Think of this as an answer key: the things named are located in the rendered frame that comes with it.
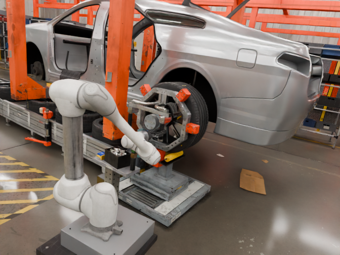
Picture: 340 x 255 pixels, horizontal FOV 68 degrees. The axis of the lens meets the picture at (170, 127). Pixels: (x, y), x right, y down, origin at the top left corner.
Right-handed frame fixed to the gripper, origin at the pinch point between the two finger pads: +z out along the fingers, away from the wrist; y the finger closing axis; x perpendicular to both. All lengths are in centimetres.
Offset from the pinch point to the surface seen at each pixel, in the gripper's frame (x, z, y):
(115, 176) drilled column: -50, -11, -35
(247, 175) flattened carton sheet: -82, 162, 36
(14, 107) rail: -47, 20, -281
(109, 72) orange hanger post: 35, 12, -75
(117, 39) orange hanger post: 65, 12, -68
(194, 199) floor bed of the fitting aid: -75, 48, 18
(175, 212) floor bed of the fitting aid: -75, 15, 16
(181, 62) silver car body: 52, 64, -30
